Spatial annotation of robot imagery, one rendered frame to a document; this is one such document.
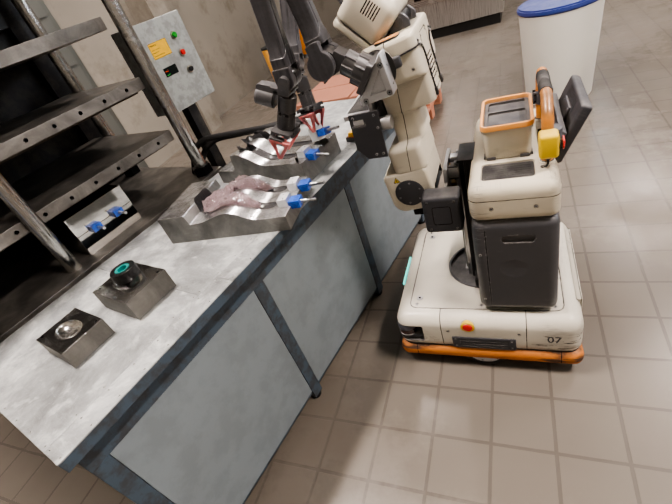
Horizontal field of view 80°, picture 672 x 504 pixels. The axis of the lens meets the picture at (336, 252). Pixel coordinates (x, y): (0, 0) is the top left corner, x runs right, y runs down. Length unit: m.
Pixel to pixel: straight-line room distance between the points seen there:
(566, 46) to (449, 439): 2.90
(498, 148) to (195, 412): 1.22
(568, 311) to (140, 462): 1.40
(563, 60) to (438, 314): 2.54
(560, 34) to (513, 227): 2.46
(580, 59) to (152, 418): 3.51
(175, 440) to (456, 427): 0.96
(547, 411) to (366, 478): 0.68
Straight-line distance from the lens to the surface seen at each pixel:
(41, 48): 2.01
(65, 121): 1.95
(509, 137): 1.35
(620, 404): 1.75
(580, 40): 3.69
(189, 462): 1.43
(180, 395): 1.30
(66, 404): 1.25
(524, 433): 1.65
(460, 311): 1.60
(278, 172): 1.65
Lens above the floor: 1.46
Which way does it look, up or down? 35 degrees down
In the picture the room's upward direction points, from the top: 21 degrees counter-clockwise
